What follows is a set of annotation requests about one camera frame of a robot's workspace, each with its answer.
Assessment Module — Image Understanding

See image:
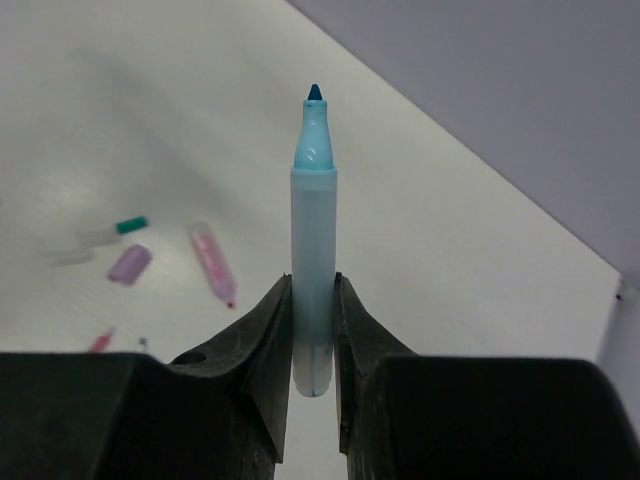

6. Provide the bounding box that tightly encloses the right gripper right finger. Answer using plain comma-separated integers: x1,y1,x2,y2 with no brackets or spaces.
333,276,639,479

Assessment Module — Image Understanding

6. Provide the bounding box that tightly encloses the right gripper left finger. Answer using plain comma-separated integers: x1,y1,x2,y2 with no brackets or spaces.
1,276,292,479

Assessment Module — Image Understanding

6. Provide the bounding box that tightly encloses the pink highlighter pen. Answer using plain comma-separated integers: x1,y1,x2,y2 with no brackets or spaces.
188,222,236,309

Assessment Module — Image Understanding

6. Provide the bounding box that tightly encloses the purple highlighter cap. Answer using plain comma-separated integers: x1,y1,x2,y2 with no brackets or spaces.
107,244,152,286

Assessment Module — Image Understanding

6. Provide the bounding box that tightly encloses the light blue highlighter pen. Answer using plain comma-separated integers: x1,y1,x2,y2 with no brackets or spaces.
290,84,338,398

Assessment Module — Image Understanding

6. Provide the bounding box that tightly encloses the teal marker cap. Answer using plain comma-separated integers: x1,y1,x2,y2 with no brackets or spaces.
115,216,148,235

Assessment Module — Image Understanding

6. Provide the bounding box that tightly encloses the red gel pen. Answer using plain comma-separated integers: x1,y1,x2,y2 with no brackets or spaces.
87,328,115,353

